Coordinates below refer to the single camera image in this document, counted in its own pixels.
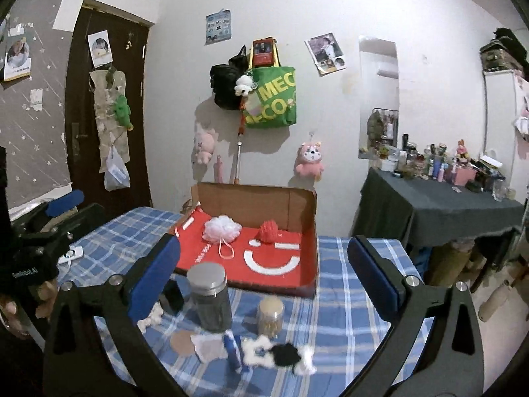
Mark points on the blue plaid tablecloth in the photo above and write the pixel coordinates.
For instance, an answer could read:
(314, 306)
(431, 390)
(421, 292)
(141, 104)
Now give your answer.
(340, 323)

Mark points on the wall mirror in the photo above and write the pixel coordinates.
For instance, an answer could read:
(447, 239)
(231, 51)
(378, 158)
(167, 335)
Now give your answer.
(380, 97)

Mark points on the pink pig plush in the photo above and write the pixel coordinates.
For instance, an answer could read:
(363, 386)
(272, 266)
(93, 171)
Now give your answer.
(204, 144)

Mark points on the white mesh bath pouf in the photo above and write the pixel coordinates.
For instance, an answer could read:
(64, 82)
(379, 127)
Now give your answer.
(222, 231)

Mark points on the green tote bag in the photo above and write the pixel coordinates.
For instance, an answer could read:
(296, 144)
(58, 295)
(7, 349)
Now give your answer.
(272, 103)

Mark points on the pink cat plush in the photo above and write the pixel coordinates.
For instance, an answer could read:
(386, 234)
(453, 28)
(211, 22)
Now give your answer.
(309, 161)

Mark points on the white fluffy star clip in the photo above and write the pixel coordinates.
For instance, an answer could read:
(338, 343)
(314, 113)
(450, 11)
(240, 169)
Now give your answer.
(257, 352)

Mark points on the photo collage on wall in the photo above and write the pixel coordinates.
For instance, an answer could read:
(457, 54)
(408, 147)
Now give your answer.
(326, 54)

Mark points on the cardboard box red interior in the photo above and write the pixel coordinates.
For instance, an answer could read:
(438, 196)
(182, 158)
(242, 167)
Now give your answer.
(288, 267)

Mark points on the red mesh bath pouf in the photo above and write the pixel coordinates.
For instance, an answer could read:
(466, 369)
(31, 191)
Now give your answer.
(268, 232)

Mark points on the person left hand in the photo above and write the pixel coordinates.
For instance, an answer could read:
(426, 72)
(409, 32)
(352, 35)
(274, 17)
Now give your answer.
(47, 294)

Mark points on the small panda plush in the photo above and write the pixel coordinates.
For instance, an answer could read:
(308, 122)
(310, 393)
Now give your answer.
(244, 85)

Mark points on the round beige powder puff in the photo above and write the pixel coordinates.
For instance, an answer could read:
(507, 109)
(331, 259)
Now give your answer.
(181, 343)

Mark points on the white device on table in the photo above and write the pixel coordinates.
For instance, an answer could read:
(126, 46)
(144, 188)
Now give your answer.
(75, 253)

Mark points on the beige hanging organizer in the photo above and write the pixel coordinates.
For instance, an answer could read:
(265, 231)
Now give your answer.
(109, 131)

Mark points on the white cloth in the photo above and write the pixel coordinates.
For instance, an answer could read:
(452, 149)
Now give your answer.
(305, 366)

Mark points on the green plush on door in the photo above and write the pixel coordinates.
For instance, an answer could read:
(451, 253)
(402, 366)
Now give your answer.
(122, 112)

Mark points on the black backpack on wall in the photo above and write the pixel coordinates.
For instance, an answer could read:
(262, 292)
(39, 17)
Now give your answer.
(223, 80)

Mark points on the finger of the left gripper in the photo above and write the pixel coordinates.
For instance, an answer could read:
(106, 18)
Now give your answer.
(64, 203)
(45, 231)

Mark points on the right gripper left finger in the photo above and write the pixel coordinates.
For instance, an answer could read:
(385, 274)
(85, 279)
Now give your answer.
(76, 362)

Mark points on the black fuzzy scrunchie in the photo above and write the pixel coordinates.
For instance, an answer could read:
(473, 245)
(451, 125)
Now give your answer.
(285, 355)

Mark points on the dark cloth side table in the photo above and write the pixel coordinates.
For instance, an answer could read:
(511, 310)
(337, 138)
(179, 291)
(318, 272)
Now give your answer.
(426, 214)

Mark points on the large glass jar dark contents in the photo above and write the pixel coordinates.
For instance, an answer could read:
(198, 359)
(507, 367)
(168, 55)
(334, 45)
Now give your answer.
(210, 295)

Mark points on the small jar gold beads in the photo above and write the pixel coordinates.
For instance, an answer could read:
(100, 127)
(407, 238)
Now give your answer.
(270, 312)

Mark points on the blue tissue pack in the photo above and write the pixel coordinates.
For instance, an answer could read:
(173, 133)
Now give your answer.
(235, 355)

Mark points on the dark patterned tin box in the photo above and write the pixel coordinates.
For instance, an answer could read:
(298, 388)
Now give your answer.
(171, 299)

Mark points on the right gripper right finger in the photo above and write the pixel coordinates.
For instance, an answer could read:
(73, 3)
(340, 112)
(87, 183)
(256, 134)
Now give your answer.
(433, 346)

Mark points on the blue wall poster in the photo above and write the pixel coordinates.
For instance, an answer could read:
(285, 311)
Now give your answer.
(218, 27)

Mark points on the plastic bag on door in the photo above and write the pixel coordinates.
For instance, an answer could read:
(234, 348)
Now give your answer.
(116, 174)

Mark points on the cream crochet scrunchie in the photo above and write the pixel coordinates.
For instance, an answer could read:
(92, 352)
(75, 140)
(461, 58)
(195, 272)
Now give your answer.
(154, 318)

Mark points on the dark wooden door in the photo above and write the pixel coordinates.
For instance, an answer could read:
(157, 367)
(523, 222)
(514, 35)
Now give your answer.
(128, 44)

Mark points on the photo on door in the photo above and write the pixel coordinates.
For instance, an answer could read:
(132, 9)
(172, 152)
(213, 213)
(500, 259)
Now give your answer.
(100, 49)

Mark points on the white wardrobe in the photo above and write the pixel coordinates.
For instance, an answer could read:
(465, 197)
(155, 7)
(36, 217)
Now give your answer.
(506, 100)

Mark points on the white gauze pad packet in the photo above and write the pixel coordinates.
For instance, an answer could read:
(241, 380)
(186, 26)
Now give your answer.
(209, 347)

